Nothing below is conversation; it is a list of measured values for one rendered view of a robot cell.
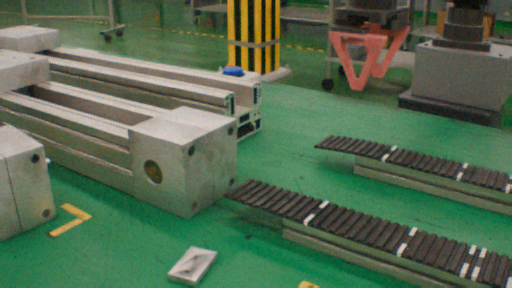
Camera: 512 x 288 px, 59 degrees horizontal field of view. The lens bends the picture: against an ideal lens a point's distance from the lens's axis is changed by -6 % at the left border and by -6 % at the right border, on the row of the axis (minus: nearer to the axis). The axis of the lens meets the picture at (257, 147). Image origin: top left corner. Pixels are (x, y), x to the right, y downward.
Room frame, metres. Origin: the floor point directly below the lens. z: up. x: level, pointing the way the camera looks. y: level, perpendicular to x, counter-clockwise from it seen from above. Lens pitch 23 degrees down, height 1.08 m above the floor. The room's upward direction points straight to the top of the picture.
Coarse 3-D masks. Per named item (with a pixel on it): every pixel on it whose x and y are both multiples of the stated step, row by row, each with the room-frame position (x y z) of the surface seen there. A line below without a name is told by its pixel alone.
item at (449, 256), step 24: (240, 192) 0.48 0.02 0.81; (264, 192) 0.48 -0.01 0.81; (288, 192) 0.48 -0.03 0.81; (288, 216) 0.43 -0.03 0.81; (312, 216) 0.43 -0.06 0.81; (336, 216) 0.43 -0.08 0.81; (360, 216) 0.43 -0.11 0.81; (360, 240) 0.38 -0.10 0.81; (384, 240) 0.38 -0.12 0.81; (408, 240) 0.38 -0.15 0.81; (432, 240) 0.38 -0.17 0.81; (456, 240) 0.38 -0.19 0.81; (432, 264) 0.34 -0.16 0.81; (456, 264) 0.34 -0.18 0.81; (480, 264) 0.34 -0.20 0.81; (504, 264) 0.34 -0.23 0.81
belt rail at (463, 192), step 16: (368, 160) 0.58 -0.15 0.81; (368, 176) 0.58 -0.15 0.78; (384, 176) 0.57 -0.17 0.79; (400, 176) 0.56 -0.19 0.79; (416, 176) 0.55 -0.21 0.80; (432, 176) 0.53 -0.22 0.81; (432, 192) 0.53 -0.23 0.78; (448, 192) 0.52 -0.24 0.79; (464, 192) 0.52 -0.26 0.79; (480, 192) 0.50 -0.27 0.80; (496, 192) 0.49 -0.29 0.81; (496, 208) 0.49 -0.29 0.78
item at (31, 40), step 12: (0, 36) 1.04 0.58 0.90; (12, 36) 1.02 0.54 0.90; (24, 36) 1.02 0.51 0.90; (36, 36) 1.04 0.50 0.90; (48, 36) 1.06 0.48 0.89; (0, 48) 1.04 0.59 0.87; (12, 48) 1.01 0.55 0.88; (24, 48) 1.01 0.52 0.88; (36, 48) 1.04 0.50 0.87; (48, 48) 1.06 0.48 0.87
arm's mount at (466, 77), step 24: (432, 48) 0.95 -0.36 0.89; (504, 48) 0.99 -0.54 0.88; (432, 72) 0.95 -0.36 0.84; (456, 72) 0.92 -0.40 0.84; (480, 72) 0.89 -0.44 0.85; (504, 72) 0.87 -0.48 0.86; (432, 96) 0.95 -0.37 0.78; (456, 96) 0.92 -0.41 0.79; (480, 96) 0.89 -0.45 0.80; (504, 96) 0.91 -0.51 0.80
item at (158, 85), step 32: (64, 64) 0.91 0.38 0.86; (96, 64) 0.96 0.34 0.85; (128, 64) 0.91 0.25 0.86; (160, 64) 0.89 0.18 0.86; (128, 96) 0.80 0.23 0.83; (160, 96) 0.76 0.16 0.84; (192, 96) 0.72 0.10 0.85; (224, 96) 0.68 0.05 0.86; (256, 96) 0.75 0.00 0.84; (256, 128) 0.76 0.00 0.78
